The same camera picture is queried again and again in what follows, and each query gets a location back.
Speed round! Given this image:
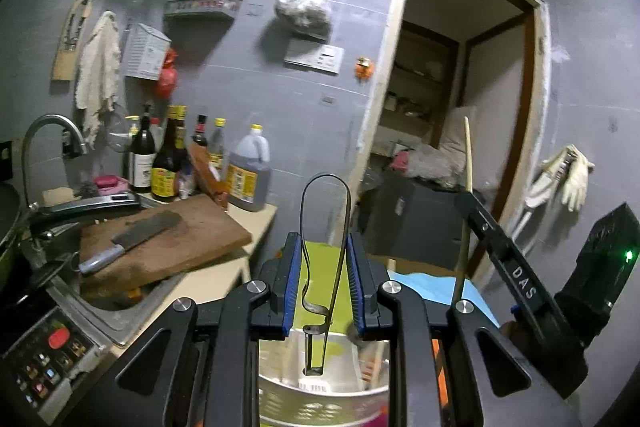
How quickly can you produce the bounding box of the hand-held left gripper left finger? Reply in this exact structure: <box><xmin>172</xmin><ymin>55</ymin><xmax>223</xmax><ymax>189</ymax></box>
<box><xmin>67</xmin><ymin>232</ymin><xmax>303</xmax><ymax>427</ymax></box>

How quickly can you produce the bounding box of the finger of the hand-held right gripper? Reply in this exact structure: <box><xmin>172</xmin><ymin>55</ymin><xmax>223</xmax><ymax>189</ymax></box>
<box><xmin>454</xmin><ymin>191</ymin><xmax>551</xmax><ymax>333</ymax></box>

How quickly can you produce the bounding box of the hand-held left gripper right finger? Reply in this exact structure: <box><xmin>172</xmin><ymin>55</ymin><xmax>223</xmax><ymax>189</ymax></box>
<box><xmin>347</xmin><ymin>232</ymin><xmax>583</xmax><ymax>427</ymax></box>

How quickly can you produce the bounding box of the wooden chopstick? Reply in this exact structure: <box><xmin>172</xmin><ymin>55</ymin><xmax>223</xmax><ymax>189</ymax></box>
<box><xmin>452</xmin><ymin>116</ymin><xmax>475</xmax><ymax>304</ymax></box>

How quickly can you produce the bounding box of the white plastic utensil caddy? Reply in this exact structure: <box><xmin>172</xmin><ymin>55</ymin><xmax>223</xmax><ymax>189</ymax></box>
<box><xmin>257</xmin><ymin>327</ymin><xmax>391</xmax><ymax>427</ymax></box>

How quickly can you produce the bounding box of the green cloth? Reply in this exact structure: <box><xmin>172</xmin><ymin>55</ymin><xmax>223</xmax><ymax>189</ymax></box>
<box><xmin>299</xmin><ymin>241</ymin><xmax>353</xmax><ymax>358</ymax></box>

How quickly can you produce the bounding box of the grey cabinet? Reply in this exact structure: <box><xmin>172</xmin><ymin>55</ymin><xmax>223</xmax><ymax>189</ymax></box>
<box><xmin>357</xmin><ymin>179</ymin><xmax>482</xmax><ymax>259</ymax></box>

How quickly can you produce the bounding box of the wooden cutting board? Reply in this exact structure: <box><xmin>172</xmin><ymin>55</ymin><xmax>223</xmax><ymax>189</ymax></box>
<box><xmin>79</xmin><ymin>193</ymin><xmax>253</xmax><ymax>292</ymax></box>

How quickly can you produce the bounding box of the crumpled clear plastic bag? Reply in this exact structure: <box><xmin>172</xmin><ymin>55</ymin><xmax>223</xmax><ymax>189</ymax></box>
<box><xmin>394</xmin><ymin>142</ymin><xmax>469</xmax><ymax>188</ymax></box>

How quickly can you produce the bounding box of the large oil jug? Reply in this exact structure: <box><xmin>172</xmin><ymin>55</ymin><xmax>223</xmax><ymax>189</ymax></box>
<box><xmin>225</xmin><ymin>124</ymin><xmax>272</xmax><ymax>212</ymax></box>

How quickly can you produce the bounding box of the white pillow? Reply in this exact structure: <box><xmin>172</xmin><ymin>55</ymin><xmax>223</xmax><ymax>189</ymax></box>
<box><xmin>439</xmin><ymin>104</ymin><xmax>479</xmax><ymax>154</ymax></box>

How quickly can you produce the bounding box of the clear bottle yellow cap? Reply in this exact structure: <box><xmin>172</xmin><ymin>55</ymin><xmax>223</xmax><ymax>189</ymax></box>
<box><xmin>209</xmin><ymin>118</ymin><xmax>229</xmax><ymax>174</ymax></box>

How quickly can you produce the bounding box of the steel cleaver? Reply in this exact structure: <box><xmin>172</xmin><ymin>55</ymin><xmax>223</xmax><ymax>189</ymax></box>
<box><xmin>78</xmin><ymin>211</ymin><xmax>182</xmax><ymax>276</ymax></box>

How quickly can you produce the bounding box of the dark bottle yellow label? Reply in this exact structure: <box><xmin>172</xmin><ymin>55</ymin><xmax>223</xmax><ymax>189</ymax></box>
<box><xmin>151</xmin><ymin>105</ymin><xmax>189</xmax><ymax>202</ymax></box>

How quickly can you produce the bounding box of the steel sink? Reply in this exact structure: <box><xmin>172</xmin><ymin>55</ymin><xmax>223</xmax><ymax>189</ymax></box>
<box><xmin>47</xmin><ymin>269</ymin><xmax>187</xmax><ymax>349</ymax></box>

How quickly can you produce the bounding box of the dark bottle red cap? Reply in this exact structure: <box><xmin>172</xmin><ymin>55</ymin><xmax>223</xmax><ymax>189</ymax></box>
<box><xmin>192</xmin><ymin>114</ymin><xmax>210</xmax><ymax>148</ymax></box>

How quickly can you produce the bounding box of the wooden shelf unit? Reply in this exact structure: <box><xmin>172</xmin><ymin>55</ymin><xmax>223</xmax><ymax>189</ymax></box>
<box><xmin>379</xmin><ymin>19</ymin><xmax>459</xmax><ymax>158</ymax></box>

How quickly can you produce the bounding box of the dark bottle black pourer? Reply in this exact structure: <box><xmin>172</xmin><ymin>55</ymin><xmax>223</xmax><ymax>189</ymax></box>
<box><xmin>128</xmin><ymin>103</ymin><xmax>156</xmax><ymax>194</ymax></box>

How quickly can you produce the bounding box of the pink sponge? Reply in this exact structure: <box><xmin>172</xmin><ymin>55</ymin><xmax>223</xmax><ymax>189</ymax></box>
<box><xmin>95</xmin><ymin>174</ymin><xmax>132</xmax><ymax>194</ymax></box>

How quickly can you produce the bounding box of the black pan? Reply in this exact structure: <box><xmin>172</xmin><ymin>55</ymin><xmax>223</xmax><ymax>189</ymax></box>
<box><xmin>0</xmin><ymin>181</ymin><xmax>146</xmax><ymax>288</ymax></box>

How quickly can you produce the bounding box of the red plastic bag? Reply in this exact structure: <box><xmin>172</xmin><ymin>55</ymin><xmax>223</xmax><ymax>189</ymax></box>
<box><xmin>155</xmin><ymin>48</ymin><xmax>180</xmax><ymax>100</ymax></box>

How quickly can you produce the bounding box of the induction cooker control panel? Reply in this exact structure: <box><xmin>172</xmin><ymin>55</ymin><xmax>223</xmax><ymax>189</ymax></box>
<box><xmin>0</xmin><ymin>301</ymin><xmax>110</xmax><ymax>426</ymax></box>

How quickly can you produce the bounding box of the white hanging towel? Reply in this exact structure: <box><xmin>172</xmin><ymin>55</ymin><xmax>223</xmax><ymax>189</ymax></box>
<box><xmin>75</xmin><ymin>11</ymin><xmax>124</xmax><ymax>148</ymax></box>

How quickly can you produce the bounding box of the steel faucet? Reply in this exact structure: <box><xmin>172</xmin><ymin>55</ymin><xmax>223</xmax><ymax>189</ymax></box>
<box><xmin>22</xmin><ymin>114</ymin><xmax>89</xmax><ymax>208</ymax></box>

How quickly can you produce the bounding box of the white hose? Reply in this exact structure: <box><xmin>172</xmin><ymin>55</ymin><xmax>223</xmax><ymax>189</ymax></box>
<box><xmin>509</xmin><ymin>187</ymin><xmax>551</xmax><ymax>242</ymax></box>

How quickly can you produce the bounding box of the wooden door frame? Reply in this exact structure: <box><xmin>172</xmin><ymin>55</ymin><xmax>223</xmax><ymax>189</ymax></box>
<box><xmin>349</xmin><ymin>0</ymin><xmax>552</xmax><ymax>290</ymax></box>

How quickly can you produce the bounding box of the white wall switch panel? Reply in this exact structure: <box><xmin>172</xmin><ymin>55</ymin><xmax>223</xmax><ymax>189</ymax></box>
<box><xmin>284</xmin><ymin>39</ymin><xmax>346</xmax><ymax>74</ymax></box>

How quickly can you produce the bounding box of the wire strainer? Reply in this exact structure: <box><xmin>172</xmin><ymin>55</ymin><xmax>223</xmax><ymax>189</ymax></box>
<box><xmin>106</xmin><ymin>102</ymin><xmax>134</xmax><ymax>154</ymax></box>

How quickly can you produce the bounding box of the white wall box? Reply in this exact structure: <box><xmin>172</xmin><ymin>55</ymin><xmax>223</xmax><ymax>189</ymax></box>
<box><xmin>122</xmin><ymin>23</ymin><xmax>172</xmax><ymax>82</ymax></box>

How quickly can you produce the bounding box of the wire wall shelf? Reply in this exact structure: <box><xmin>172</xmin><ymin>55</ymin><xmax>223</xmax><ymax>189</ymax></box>
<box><xmin>164</xmin><ymin>0</ymin><xmax>244</xmax><ymax>20</ymax></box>

